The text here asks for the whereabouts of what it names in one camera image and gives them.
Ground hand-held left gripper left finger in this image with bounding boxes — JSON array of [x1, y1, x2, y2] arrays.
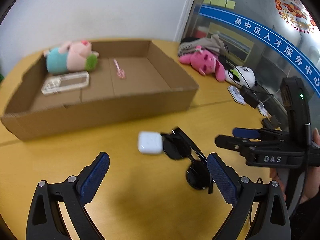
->
[[26, 151, 110, 240]]

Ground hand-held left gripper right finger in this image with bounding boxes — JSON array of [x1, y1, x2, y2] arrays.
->
[[207, 153, 292, 240]]

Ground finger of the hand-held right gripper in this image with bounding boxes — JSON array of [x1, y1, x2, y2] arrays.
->
[[215, 134, 302, 156], [232, 127, 292, 143]]

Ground black sunglasses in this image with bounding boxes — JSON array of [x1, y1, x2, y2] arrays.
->
[[160, 127, 214, 194]]

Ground brown cardboard box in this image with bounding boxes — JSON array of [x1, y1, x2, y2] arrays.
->
[[0, 39, 200, 141]]

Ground white earbuds case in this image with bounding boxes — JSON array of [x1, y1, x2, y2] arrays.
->
[[138, 131, 162, 155]]

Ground person's right hand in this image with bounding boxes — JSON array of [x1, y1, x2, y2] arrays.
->
[[269, 127, 320, 204]]

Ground white blue card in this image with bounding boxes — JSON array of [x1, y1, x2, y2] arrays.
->
[[227, 85, 247, 105], [257, 102, 272, 118]]

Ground black power adapter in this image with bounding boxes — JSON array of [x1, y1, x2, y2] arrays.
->
[[240, 86, 260, 109]]

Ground panda plush toy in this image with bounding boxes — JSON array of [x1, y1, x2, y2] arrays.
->
[[224, 66, 258, 89]]

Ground pink plush toy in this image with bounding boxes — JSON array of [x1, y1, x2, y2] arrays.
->
[[179, 45, 226, 82]]

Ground beige cloth bag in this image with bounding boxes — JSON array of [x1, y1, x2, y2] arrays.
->
[[178, 34, 227, 58]]

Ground clear plastic case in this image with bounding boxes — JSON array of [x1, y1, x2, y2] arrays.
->
[[41, 71, 90, 95]]

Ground blue banner strip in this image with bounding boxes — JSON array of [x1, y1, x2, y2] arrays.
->
[[199, 4, 320, 88]]

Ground red festive window sticker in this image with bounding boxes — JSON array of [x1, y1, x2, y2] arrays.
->
[[275, 0, 315, 34]]

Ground pink pen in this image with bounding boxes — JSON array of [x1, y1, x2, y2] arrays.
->
[[113, 59, 127, 80]]

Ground pastel pig plush toy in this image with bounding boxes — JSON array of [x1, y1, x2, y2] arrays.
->
[[44, 40, 100, 75]]

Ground white door frame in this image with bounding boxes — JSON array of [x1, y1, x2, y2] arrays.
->
[[174, 0, 201, 43]]

